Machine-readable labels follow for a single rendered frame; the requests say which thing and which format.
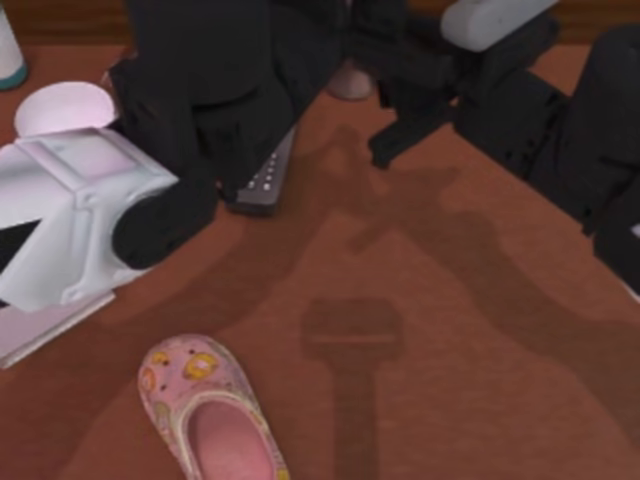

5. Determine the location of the white bottle with teal base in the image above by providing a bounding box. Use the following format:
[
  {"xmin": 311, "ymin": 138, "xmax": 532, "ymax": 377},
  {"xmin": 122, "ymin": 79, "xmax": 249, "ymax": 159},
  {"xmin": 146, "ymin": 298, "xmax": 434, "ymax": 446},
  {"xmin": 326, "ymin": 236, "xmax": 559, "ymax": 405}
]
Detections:
[{"xmin": 0, "ymin": 0, "xmax": 26, "ymax": 94}]

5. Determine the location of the white round disc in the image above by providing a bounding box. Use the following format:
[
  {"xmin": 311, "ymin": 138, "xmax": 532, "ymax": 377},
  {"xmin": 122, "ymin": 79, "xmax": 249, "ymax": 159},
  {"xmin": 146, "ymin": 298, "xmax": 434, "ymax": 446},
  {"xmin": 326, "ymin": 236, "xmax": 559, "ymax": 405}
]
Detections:
[{"xmin": 13, "ymin": 81, "xmax": 120, "ymax": 139}]

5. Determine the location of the pink patterned child shoe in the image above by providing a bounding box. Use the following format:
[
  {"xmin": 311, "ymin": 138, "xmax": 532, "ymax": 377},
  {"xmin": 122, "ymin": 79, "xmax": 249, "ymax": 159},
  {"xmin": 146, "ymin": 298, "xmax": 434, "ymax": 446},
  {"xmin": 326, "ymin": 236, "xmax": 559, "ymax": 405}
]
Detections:
[{"xmin": 136, "ymin": 333, "xmax": 292, "ymax": 480}]

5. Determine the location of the dark grey remote control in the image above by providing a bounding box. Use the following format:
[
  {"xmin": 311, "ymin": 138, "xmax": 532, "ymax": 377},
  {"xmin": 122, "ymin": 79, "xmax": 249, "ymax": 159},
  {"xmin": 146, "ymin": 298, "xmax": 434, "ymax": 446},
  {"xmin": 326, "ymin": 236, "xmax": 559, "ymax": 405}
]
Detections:
[{"xmin": 228, "ymin": 123, "xmax": 300, "ymax": 219}]

